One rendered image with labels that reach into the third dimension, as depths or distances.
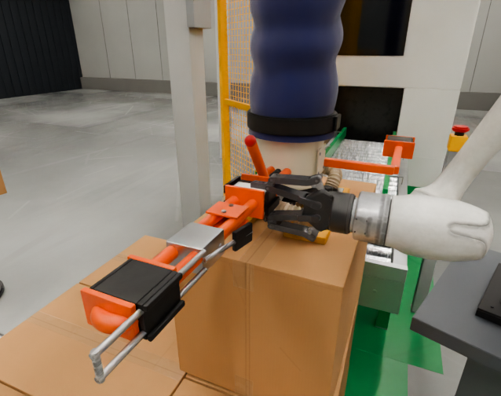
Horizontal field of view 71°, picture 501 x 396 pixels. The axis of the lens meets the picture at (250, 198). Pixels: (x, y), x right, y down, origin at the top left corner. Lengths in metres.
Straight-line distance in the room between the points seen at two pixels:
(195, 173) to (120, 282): 1.95
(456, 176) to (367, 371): 1.24
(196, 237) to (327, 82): 0.48
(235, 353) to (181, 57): 1.76
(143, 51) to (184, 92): 10.54
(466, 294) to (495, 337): 0.15
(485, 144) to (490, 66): 9.44
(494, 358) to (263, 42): 0.85
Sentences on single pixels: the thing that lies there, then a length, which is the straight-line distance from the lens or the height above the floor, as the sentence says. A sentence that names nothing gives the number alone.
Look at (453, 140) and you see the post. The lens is 1.83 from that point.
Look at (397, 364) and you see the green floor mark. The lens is 1.93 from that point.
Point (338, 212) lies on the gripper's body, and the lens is 0.62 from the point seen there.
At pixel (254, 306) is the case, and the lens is 0.79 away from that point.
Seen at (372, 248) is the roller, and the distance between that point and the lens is 1.65.
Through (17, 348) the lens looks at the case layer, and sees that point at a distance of 1.32.
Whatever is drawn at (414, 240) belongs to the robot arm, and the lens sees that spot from 0.62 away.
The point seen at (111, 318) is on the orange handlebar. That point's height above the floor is 1.10.
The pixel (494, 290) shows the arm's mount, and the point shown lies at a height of 0.77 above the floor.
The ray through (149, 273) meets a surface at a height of 1.11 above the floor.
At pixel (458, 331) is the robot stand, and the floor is 0.75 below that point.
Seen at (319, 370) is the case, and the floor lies 0.73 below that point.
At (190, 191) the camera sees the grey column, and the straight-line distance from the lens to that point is 2.44.
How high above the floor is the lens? 1.36
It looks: 23 degrees down
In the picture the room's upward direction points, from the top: straight up
